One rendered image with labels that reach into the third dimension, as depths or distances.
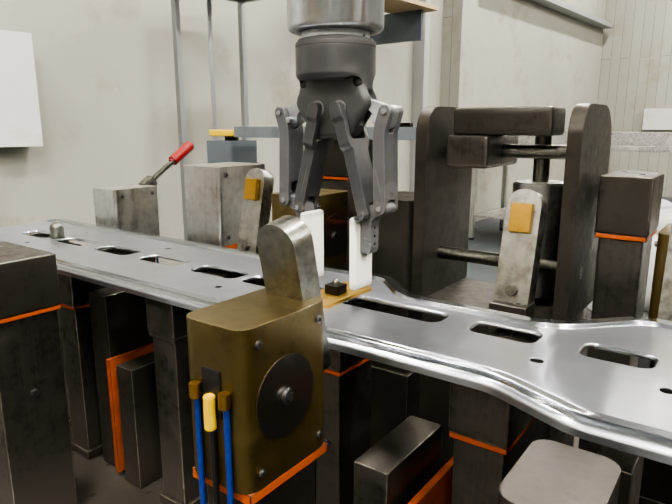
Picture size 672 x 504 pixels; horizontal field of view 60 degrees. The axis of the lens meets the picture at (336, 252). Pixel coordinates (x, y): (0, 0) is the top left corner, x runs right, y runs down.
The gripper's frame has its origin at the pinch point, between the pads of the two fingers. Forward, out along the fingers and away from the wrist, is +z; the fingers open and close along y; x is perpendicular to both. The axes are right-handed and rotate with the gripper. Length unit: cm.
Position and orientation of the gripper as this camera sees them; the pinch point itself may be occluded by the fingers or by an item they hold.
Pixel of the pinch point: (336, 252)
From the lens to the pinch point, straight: 58.4
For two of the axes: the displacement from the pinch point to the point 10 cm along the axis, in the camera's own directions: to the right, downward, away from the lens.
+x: -5.9, 1.8, -7.9
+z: 0.0, 9.8, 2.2
